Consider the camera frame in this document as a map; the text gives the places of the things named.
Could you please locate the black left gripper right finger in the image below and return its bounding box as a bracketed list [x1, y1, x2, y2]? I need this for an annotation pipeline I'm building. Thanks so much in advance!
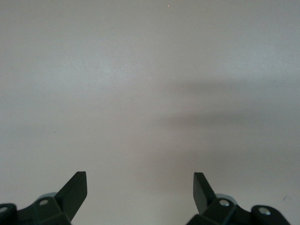
[186, 172, 292, 225]

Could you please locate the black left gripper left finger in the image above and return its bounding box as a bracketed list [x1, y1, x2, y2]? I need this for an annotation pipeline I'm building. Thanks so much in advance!
[0, 171, 88, 225]

